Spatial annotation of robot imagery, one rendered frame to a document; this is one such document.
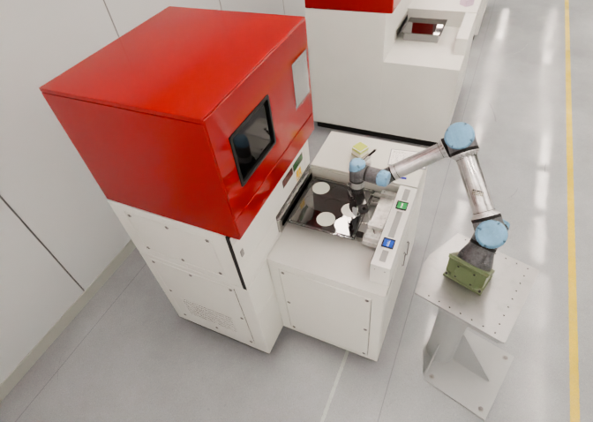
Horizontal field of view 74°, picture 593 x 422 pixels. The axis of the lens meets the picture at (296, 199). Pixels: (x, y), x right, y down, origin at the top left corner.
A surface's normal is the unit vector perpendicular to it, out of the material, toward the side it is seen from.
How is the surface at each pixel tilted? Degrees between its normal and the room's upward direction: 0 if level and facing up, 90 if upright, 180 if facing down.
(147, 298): 0
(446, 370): 0
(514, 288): 0
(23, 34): 90
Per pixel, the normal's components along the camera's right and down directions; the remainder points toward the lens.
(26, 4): 0.91, 0.23
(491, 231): -0.40, 0.14
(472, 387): -0.10, -0.70
